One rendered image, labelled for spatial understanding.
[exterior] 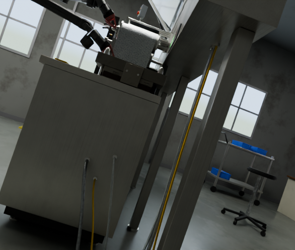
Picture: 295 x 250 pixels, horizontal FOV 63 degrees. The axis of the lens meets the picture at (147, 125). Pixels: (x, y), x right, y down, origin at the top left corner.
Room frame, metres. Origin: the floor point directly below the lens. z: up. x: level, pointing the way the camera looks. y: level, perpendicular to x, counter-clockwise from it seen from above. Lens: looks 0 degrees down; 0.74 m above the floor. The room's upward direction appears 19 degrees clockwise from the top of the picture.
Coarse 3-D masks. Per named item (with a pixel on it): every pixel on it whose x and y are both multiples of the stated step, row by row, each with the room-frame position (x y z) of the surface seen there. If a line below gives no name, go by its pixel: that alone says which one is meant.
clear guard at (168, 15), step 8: (152, 0) 2.41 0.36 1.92; (160, 0) 2.22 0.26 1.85; (168, 0) 2.05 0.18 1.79; (176, 0) 1.91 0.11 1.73; (160, 8) 2.33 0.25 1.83; (168, 8) 2.15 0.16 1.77; (176, 8) 1.99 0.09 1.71; (160, 16) 2.45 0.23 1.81; (168, 16) 2.25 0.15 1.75; (176, 16) 2.08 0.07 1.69; (168, 24) 2.36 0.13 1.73
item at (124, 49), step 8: (120, 40) 1.53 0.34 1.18; (120, 48) 1.53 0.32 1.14; (128, 48) 1.53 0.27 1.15; (136, 48) 1.53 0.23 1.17; (144, 48) 1.54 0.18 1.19; (120, 56) 1.53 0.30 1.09; (128, 56) 1.53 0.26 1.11; (136, 56) 1.54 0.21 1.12; (144, 56) 1.54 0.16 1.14; (136, 64) 1.54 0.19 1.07; (144, 64) 1.54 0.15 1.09
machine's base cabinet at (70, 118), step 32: (64, 96) 1.26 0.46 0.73; (96, 96) 1.27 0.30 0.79; (128, 96) 1.28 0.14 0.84; (32, 128) 1.25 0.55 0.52; (64, 128) 1.26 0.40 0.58; (96, 128) 1.28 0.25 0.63; (128, 128) 1.29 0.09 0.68; (32, 160) 1.26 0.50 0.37; (64, 160) 1.27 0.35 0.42; (96, 160) 1.28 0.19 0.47; (128, 160) 1.29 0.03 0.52; (0, 192) 1.25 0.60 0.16; (32, 192) 1.26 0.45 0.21; (64, 192) 1.27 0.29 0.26; (96, 192) 1.28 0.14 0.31; (64, 224) 1.32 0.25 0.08; (96, 224) 1.29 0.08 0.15
